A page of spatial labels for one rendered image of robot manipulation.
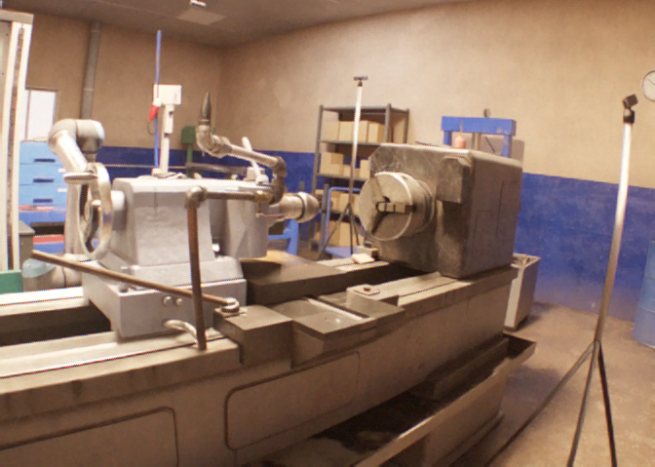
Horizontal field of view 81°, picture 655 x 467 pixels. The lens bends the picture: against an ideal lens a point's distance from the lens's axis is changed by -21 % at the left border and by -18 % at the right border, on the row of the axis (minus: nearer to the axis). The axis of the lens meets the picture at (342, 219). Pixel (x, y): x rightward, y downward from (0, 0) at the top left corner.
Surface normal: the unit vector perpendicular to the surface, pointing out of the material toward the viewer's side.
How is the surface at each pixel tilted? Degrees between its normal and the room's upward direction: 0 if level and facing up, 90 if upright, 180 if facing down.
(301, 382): 90
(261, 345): 90
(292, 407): 90
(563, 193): 90
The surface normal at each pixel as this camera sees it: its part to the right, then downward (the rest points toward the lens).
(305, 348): -0.68, 0.03
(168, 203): 0.73, 0.00
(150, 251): 0.70, -0.27
